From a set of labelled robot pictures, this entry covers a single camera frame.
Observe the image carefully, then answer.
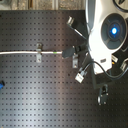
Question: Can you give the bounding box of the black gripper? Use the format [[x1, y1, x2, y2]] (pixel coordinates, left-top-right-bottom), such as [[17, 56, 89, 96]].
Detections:
[[62, 46, 87, 58]]

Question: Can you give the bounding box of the white cable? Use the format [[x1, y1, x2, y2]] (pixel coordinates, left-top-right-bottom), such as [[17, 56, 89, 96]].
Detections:
[[0, 50, 64, 56]]

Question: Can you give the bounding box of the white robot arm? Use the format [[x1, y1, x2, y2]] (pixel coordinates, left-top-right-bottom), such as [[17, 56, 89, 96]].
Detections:
[[62, 0, 128, 74]]

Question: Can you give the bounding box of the silver connector upper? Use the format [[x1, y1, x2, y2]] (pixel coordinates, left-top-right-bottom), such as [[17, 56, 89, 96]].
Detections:
[[67, 16, 74, 26]]

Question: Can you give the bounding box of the black perforated board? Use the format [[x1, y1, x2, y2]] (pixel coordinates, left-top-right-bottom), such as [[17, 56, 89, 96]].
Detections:
[[0, 11, 128, 128]]

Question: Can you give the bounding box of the right metal cable clip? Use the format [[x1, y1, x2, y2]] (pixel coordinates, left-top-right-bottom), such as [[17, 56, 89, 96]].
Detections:
[[72, 54, 78, 68]]

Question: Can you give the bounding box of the metal cable clip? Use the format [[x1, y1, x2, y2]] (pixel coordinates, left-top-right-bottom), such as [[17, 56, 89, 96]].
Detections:
[[72, 54, 78, 68], [36, 43, 42, 63]]

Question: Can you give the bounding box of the black camera cable with plug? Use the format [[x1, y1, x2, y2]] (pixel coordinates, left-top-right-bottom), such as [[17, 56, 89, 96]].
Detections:
[[74, 59, 125, 83]]

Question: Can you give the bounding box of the left metal cable clip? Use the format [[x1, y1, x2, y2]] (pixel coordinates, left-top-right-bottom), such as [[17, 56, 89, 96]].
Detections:
[[36, 43, 42, 63]]

